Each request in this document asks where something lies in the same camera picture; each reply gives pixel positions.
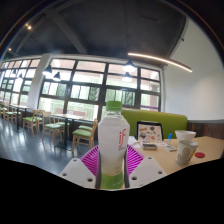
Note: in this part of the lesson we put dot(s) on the wooden dining table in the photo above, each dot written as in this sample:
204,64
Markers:
70,116

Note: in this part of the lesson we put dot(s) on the white paper sheet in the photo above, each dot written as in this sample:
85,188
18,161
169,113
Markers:
133,141

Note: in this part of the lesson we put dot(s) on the curved linear ceiling light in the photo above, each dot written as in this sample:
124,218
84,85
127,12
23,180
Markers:
160,59

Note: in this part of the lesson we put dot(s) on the white phone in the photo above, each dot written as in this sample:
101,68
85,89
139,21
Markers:
170,148

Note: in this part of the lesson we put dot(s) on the green upholstered booth bench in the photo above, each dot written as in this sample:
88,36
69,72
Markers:
173,121

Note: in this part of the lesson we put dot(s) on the white green-capped drink bottle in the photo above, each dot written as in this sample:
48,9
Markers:
113,146

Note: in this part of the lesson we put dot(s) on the flat round red coaster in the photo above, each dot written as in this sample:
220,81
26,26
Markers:
199,155

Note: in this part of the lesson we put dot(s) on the patterned grey paper cup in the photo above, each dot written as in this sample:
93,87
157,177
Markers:
185,153

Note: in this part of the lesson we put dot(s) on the black-framed window wall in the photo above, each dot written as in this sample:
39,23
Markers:
86,86

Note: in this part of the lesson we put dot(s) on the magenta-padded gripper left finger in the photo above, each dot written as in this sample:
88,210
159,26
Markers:
78,173

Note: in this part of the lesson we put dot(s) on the small dark box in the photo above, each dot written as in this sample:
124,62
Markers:
149,145

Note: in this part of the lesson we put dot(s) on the black pendant lamp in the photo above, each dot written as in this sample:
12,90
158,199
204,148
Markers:
129,67
127,77
57,77
47,71

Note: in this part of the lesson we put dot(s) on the blue pen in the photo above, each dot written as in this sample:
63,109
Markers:
169,138

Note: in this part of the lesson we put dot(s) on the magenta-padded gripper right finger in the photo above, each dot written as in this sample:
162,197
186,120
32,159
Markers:
146,171

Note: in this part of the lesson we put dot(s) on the group of green-seated wooden chairs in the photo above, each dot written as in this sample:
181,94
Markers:
53,126

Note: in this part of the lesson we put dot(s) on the white bowl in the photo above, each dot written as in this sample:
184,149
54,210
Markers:
185,135

